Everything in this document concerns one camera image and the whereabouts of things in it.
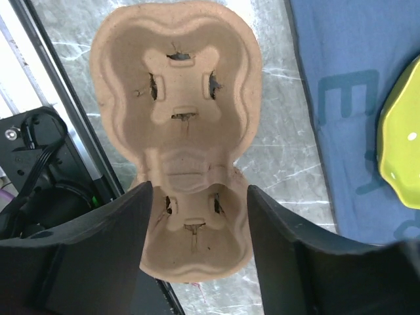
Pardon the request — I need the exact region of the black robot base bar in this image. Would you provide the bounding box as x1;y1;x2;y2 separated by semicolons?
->
134;268;184;315

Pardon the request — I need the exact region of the blue alphabet placemat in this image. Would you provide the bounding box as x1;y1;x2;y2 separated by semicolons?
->
288;1;419;244

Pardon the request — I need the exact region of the brown cardboard cup carrier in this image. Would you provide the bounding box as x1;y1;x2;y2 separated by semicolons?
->
89;1;262;283

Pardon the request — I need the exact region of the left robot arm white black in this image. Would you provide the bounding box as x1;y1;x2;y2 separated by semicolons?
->
1;107;419;314

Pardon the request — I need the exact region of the yellow dotted plate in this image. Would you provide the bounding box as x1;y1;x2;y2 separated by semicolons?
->
377;58;419;209

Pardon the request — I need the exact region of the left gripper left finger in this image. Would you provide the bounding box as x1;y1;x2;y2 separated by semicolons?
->
1;182;153;314

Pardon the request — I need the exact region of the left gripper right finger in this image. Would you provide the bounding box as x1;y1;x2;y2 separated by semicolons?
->
247;185;419;314

